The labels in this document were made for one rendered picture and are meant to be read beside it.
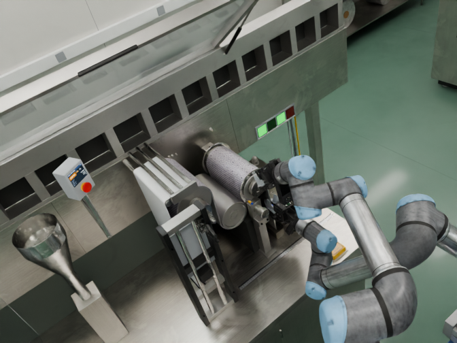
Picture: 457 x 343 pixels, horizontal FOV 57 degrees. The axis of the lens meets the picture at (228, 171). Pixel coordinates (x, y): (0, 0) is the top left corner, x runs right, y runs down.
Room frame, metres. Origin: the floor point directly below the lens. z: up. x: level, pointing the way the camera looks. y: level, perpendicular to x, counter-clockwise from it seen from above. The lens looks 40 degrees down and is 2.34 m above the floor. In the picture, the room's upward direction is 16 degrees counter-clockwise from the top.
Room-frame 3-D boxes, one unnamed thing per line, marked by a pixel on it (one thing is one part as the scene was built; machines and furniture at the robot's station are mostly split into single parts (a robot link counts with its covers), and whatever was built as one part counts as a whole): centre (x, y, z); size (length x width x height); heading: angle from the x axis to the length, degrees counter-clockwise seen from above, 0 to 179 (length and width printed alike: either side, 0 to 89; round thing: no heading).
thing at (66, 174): (0.97, 0.42, 1.66); 0.07 x 0.07 x 0.10; 53
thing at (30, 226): (0.96, 0.61, 1.50); 0.14 x 0.14 x 0.06
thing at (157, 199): (1.18, 0.29, 1.17); 0.34 x 0.05 x 0.54; 27
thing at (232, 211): (1.24, 0.08, 1.17); 0.26 x 0.12 x 0.12; 27
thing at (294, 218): (1.11, -0.19, 1.12); 0.12 x 0.08 x 0.09; 27
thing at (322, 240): (0.97, -0.26, 1.11); 0.11 x 0.08 x 0.09; 27
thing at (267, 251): (1.13, -0.07, 1.05); 0.06 x 0.05 x 0.31; 27
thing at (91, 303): (0.96, 0.61, 1.18); 0.14 x 0.14 x 0.57
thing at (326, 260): (0.95, -0.25, 1.01); 0.11 x 0.08 x 0.11; 153
